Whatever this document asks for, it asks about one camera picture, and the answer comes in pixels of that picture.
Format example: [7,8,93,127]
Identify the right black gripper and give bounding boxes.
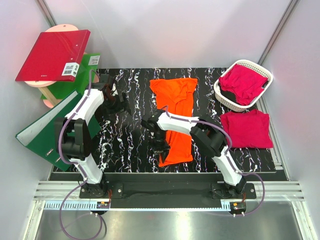
[148,130,171,163]

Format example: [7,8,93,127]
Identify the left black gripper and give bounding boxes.
[100,92,131,122]

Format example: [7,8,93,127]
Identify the orange t shirt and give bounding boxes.
[150,78,198,167]

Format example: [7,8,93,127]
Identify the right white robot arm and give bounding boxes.
[141,109,247,199]

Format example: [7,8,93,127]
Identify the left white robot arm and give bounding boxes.
[54,74,131,198]

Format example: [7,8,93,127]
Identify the light green folder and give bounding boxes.
[47,53,101,100]

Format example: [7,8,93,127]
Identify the pink wooden stool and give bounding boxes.
[15,24,100,107]

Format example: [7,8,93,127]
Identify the black garment in basket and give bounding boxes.
[218,81,269,106]

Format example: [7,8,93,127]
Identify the folded pink t shirt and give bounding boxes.
[220,109,273,149]

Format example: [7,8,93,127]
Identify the pink t shirt in basket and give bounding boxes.
[218,64,268,106]

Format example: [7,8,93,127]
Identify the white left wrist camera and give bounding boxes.
[111,83,118,96]

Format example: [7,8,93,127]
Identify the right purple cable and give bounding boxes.
[156,105,266,216]

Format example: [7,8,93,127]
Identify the purple cable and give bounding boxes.
[57,69,108,238]
[156,105,266,216]

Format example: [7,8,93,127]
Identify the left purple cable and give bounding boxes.
[57,69,108,238]

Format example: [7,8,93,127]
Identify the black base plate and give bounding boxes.
[79,181,257,200]

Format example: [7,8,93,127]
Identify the red ring binder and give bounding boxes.
[15,29,91,82]

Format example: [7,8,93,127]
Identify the dark green ring binder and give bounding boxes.
[15,91,100,171]

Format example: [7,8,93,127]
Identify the aluminium rail frame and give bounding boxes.
[23,169,319,240]

